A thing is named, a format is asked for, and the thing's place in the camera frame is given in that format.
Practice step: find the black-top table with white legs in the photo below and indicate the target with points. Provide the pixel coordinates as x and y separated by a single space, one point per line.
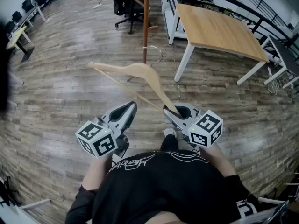
286 52

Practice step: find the brown wooden coat rack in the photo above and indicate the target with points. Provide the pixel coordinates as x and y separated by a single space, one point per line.
146 20

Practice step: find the black mesh office chair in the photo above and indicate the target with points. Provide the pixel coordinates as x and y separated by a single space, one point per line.
121 1

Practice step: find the person's white shoe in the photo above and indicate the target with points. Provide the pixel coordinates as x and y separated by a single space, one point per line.
170 132

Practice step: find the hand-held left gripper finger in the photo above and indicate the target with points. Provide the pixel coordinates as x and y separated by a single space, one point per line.
132 118
108 115

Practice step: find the black curved metal railing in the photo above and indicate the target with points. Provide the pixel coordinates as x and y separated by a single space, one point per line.
259 14

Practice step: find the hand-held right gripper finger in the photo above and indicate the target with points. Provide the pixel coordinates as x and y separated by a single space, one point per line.
174 120
193 109

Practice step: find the white metal shelf frame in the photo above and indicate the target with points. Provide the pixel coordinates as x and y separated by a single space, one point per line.
174 24

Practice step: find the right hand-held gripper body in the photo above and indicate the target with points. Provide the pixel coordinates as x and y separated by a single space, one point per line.
205 129

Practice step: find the black printed t-shirt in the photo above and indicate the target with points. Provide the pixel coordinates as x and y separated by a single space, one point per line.
163 190

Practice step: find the white frame bar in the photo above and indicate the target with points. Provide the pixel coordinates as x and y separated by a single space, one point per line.
32 205

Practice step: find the black barred wall railing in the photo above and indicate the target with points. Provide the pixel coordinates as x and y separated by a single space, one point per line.
264 2

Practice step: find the wooden table with white legs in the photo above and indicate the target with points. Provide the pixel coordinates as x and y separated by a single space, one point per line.
217 29

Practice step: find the yellowish desk with black base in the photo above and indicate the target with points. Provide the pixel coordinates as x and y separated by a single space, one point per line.
16 35

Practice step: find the person's black trouser leg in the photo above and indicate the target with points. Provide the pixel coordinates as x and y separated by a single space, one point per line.
168 142

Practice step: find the person's left forearm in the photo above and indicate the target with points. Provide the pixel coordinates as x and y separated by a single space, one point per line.
98 171

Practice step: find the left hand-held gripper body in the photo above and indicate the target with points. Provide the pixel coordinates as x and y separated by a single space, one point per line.
102 141

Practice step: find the person's right forearm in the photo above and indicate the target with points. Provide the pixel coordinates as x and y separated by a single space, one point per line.
219 160

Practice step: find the wooden hanger with metal hook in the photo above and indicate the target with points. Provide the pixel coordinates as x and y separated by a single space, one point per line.
144 72

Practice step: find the white power strip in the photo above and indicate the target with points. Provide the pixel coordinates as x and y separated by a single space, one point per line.
48 20
98 5

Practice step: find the dark desk with white legs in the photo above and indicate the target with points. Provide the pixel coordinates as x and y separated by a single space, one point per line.
28 14

